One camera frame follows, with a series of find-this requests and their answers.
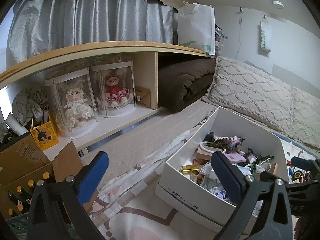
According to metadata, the white dressed bunny doll case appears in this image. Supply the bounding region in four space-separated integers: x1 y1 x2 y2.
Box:
44 66 98 139

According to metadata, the left beige textured pillow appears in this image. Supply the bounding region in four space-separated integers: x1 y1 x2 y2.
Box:
202 56 293 135

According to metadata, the white shoe box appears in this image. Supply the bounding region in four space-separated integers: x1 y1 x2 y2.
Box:
155 107 289 232

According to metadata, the grey curtain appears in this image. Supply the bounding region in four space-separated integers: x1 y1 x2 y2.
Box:
6 0 177 67

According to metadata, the hanging sweet paper bag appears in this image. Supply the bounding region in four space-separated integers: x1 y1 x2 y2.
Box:
260 15 272 53

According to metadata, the brown folded blanket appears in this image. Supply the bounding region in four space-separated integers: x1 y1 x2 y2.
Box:
158 59 216 112

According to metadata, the right beige textured pillow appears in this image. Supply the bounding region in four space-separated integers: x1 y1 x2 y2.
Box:
290 86 319 150

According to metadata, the yellow cartoon box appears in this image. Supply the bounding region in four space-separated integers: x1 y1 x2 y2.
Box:
30 116 59 151

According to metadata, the red dressed bunny doll case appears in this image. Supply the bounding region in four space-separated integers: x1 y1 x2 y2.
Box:
90 60 136 118

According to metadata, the small kraft box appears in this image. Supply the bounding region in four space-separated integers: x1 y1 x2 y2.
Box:
135 86 151 108

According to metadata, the wooden bed shelf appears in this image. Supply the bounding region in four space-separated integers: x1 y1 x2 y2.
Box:
1 41 207 154

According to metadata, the beige textured pillow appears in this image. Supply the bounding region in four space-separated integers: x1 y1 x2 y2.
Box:
202 56 293 135
290 86 319 150

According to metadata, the grey crumpled cloth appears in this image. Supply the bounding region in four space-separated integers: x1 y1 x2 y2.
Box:
12 82 48 126

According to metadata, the white paper bag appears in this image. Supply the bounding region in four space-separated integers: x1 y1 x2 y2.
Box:
177 1 215 56

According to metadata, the brown cardboard box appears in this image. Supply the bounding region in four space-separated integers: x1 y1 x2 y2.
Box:
1 134 83 219

